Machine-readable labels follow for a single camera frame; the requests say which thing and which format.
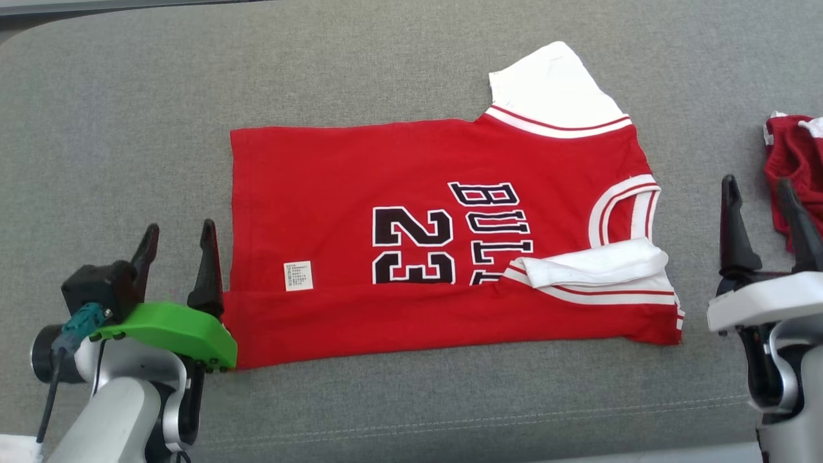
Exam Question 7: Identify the red shorts with white stripes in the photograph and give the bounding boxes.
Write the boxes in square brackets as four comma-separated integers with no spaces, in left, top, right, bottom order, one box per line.
[763,111,823,253]

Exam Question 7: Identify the grey metal floor rail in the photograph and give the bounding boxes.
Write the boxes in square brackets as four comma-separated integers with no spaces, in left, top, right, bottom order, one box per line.
[0,0,274,17]

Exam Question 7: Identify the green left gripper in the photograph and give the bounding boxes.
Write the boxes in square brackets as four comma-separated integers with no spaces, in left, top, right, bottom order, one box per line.
[89,219,239,374]

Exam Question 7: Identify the dark left camera cable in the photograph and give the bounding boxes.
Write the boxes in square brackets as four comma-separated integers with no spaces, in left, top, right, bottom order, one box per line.
[35,349,66,446]

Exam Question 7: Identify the red basketball jersey white sleeves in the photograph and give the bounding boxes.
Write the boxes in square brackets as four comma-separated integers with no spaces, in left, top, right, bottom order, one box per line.
[221,41,686,371]

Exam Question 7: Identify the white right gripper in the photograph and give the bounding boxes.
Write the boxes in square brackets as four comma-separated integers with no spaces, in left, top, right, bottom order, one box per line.
[707,174,823,403]

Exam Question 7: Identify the white cable strap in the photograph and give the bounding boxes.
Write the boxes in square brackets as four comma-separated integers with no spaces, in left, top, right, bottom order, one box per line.
[0,434,43,463]

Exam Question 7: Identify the teal left camera connector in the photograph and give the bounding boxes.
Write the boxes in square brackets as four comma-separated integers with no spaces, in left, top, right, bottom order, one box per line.
[51,302,114,358]

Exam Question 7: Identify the grey fabric sofa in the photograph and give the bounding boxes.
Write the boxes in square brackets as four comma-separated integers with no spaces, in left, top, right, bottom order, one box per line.
[0,0,823,463]

